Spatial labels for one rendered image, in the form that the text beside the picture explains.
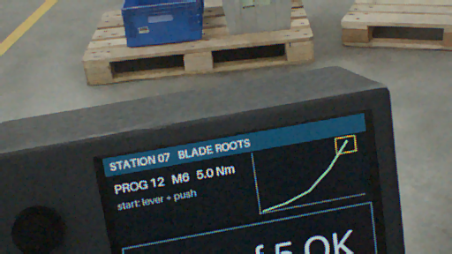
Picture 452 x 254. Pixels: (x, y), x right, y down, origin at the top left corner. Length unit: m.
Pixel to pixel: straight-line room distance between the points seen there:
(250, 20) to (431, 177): 1.46
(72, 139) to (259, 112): 0.11
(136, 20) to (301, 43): 0.86
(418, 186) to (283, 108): 2.24
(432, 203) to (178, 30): 1.75
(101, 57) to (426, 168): 1.80
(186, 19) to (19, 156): 3.30
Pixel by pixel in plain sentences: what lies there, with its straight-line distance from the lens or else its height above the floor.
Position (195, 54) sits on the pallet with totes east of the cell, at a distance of 3.66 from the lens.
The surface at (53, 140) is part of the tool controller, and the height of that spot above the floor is 1.25.
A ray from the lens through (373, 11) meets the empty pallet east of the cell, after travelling 3.97.
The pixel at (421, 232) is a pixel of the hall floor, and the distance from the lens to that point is 2.43.
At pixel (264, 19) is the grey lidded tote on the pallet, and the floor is 0.21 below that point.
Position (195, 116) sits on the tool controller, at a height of 1.25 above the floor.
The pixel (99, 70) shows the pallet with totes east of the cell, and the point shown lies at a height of 0.08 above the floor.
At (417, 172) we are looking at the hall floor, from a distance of 2.74.
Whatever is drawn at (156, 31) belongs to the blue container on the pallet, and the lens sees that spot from 3.74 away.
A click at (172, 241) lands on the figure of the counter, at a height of 1.19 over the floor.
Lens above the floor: 1.44
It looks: 28 degrees down
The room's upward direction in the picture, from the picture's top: 7 degrees counter-clockwise
